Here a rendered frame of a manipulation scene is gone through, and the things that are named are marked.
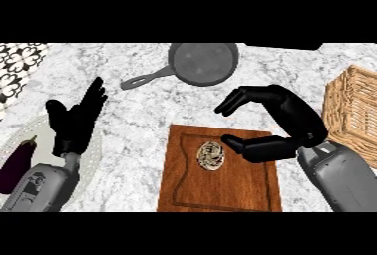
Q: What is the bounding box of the tan wicker basket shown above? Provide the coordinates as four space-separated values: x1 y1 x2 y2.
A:
322 64 377 160

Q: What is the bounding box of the dark purple eggplant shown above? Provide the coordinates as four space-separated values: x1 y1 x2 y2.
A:
0 135 41 195

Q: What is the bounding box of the black and white patterned tile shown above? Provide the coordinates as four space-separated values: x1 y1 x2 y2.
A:
0 43 51 105

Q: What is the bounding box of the beige swirled cupcake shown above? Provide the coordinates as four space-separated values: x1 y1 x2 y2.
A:
196 140 227 172

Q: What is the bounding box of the grey frying pan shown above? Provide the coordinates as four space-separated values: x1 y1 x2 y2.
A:
120 43 242 91

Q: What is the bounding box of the brown wooden cutting board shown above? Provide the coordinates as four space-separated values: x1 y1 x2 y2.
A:
157 124 285 213

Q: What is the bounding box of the white round plate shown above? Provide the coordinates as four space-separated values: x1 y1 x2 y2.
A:
0 114 106 211

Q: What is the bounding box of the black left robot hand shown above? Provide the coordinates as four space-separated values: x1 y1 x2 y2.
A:
45 76 110 158

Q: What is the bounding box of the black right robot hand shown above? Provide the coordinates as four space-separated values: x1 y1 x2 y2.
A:
214 84 330 164

